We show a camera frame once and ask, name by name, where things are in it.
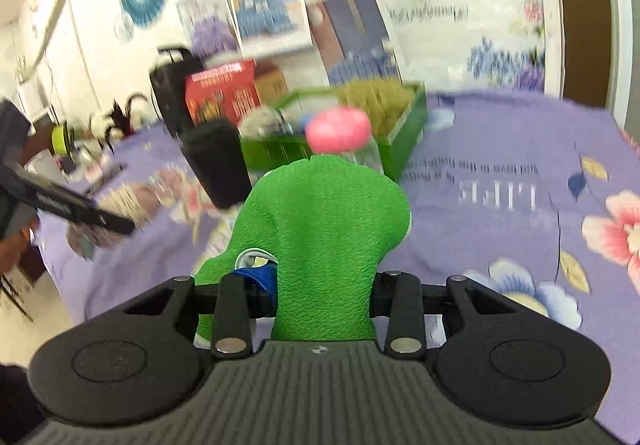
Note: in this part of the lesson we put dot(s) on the green cardboard box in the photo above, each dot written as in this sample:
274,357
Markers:
407,135

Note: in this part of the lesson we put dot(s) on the lavender flower poster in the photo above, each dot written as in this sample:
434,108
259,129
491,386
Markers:
210,27

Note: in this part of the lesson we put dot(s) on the orange carton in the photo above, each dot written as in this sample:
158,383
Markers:
271,80

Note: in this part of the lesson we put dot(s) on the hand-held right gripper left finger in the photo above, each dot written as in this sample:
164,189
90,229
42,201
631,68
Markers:
257,277

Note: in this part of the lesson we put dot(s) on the purple floral printed blanket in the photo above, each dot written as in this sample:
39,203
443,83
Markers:
500,235

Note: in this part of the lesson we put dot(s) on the red printed box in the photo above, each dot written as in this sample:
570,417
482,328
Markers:
222,95

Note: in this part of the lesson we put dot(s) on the blue bedding poster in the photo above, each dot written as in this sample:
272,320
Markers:
267,0

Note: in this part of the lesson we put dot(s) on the floral bedding package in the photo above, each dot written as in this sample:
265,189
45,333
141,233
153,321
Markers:
450,5

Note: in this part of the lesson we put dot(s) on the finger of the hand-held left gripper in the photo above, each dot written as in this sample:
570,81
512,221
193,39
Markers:
75,207

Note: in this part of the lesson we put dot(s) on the green plush toy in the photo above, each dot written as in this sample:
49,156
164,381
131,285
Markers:
325,235

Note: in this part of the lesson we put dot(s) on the yellow green round object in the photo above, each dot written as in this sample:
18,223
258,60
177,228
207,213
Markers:
62,139

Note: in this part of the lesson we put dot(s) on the grey white plush toy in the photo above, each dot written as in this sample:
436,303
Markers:
265,121

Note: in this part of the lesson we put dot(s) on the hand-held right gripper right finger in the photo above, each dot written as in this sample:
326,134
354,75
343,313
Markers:
396,292

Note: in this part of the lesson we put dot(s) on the black portable speaker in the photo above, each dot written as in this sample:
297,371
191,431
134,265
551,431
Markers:
170,85

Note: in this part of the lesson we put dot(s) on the olive yellow plush toy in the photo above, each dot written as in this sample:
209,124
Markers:
372,100

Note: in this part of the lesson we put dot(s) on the pink lidded clear jar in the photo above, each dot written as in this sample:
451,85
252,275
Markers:
340,130

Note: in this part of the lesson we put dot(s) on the white door frame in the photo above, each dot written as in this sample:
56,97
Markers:
617,15

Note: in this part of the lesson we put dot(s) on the black tumbler cup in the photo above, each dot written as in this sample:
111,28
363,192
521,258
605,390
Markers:
217,162

